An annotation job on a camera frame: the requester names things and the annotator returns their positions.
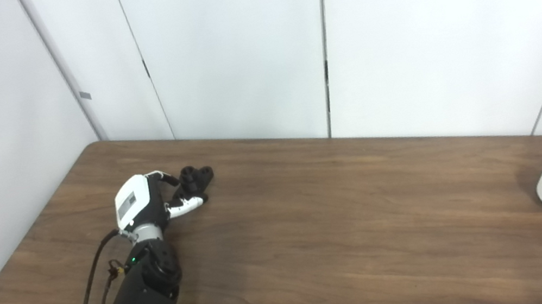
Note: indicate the small gray wall tag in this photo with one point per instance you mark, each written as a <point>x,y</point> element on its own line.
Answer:
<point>85,95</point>

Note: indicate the black flanged holder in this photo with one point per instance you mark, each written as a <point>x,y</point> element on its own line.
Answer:
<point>193,181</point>

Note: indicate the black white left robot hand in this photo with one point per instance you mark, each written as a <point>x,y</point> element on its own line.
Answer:
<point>133,200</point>

